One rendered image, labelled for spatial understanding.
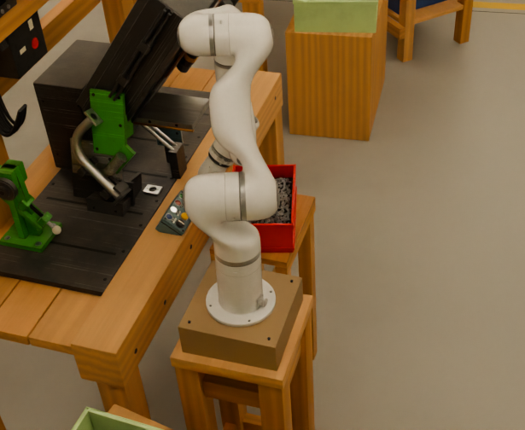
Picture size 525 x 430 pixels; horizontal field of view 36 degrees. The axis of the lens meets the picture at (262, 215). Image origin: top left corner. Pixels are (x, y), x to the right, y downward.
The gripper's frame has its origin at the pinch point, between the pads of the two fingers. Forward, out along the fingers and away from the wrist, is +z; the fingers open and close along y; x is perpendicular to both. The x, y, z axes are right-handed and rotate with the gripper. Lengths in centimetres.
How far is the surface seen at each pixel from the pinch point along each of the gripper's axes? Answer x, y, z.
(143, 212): 7.9, 9.0, 19.2
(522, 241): -170, 78, -1
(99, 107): 34.3, 20.8, -1.9
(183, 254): -5.6, -7.1, 17.0
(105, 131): 29.5, 18.8, 3.8
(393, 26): -132, 249, -12
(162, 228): 3.4, -2.2, 14.3
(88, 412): 17, -72, 23
